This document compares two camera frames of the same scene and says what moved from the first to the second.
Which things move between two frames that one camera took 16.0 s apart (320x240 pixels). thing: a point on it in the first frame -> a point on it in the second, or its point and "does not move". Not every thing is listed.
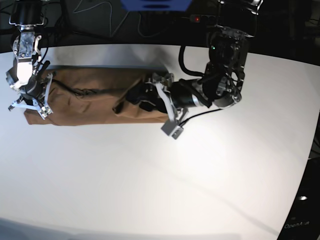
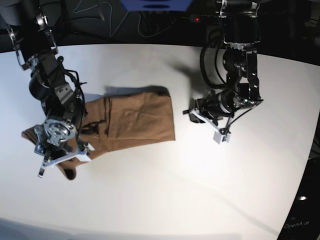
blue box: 156,5 does not move
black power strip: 208,20 does not move
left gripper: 180,95 -> 216,106
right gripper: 35,88 -> 55,138
